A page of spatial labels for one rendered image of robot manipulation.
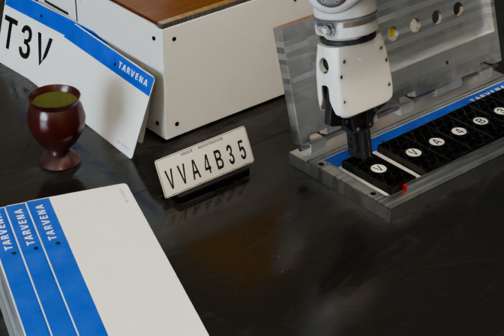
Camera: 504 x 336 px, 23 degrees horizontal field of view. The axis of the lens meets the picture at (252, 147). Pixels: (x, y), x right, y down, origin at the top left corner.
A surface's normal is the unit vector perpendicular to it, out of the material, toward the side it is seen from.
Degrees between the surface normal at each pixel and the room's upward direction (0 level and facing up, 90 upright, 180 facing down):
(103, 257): 0
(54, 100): 0
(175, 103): 90
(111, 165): 0
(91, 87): 69
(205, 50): 90
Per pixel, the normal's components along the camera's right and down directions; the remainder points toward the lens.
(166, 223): 0.00, -0.87
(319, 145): 0.64, 0.38
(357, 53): 0.58, 0.14
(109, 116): -0.76, -0.04
